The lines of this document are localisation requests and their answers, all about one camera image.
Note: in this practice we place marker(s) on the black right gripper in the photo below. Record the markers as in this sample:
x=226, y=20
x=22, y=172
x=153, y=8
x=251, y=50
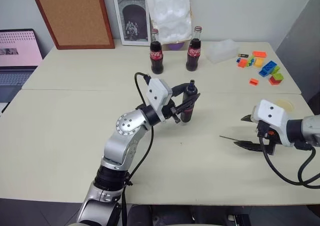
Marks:
x=268, y=147

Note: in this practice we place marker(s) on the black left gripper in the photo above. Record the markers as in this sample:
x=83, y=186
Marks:
x=168, y=111

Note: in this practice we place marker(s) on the thin metal screwdriver bit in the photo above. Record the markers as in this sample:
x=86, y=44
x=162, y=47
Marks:
x=226, y=137

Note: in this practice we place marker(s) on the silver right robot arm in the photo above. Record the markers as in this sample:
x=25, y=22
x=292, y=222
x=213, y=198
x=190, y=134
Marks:
x=306, y=131

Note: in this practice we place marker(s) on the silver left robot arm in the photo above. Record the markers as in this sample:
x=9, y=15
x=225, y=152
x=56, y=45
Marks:
x=117, y=146

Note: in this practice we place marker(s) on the glass cola bottle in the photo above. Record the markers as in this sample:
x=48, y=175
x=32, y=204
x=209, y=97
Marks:
x=193, y=53
x=156, y=56

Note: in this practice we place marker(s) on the purple bowl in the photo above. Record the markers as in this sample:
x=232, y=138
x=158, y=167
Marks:
x=175, y=46

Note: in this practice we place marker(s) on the small orange toy brick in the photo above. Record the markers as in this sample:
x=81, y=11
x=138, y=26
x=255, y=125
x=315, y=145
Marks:
x=254, y=81

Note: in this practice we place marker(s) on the clear plastic box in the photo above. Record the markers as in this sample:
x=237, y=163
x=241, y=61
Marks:
x=221, y=51

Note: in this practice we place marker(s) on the green and red toy brick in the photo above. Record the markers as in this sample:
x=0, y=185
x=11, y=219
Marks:
x=276, y=79

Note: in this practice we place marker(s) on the orange and blue toy brick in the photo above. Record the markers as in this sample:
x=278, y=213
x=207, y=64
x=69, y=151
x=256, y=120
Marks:
x=242, y=63

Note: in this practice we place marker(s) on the light green toy brick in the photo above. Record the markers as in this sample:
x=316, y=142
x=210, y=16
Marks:
x=276, y=70

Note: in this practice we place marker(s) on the black gold battery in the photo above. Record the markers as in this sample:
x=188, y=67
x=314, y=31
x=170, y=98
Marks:
x=242, y=55

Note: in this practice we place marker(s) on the flat orange toy brick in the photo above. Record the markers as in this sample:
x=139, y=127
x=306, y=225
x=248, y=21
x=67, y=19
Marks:
x=259, y=54

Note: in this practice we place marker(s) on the white foam tray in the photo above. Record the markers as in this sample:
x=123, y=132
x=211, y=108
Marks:
x=167, y=13

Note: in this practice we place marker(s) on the graphic design book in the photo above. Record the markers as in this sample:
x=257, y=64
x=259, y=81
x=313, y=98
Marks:
x=132, y=18

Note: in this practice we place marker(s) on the wood-framed cork board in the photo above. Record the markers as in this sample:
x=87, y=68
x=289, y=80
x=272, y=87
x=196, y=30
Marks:
x=72, y=16

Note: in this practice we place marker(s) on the open laptop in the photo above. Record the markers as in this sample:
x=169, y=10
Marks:
x=17, y=61

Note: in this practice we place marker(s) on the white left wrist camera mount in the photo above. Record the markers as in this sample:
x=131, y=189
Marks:
x=157, y=91

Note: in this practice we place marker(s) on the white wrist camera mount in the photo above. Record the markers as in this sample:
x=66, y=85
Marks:
x=157, y=91
x=272, y=114

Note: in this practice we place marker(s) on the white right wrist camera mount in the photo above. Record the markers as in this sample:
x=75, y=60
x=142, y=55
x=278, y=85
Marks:
x=272, y=114

